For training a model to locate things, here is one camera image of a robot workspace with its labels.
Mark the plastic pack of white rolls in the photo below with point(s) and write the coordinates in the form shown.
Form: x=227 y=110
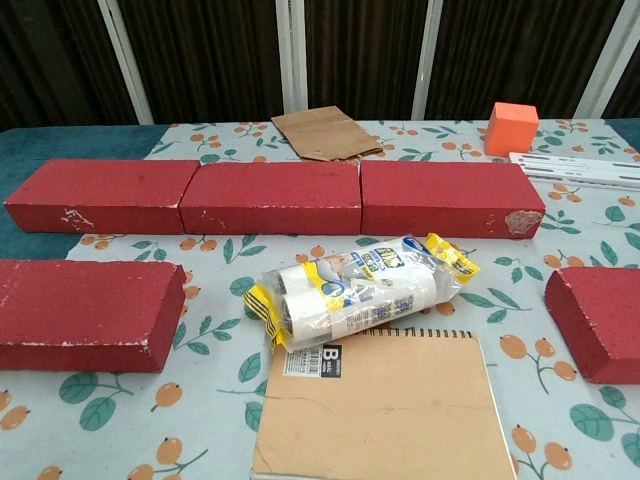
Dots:
x=360 y=295

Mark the brown paper bag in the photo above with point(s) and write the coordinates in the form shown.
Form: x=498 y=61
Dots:
x=325 y=135

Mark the red brick with chipped corner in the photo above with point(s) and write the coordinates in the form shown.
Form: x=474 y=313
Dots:
x=440 y=195

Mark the kraft spiral notebook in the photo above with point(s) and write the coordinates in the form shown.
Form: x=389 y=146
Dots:
x=385 y=415

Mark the floral print tablecloth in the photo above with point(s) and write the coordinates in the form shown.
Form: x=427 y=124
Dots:
x=210 y=415

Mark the orange foam cube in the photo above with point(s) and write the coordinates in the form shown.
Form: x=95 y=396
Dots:
x=510 y=130

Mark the dark pleated curtain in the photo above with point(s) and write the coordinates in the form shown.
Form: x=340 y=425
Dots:
x=210 y=50

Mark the white partition frame post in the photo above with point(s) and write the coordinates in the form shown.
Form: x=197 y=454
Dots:
x=429 y=55
x=125 y=60
x=291 y=55
x=607 y=55

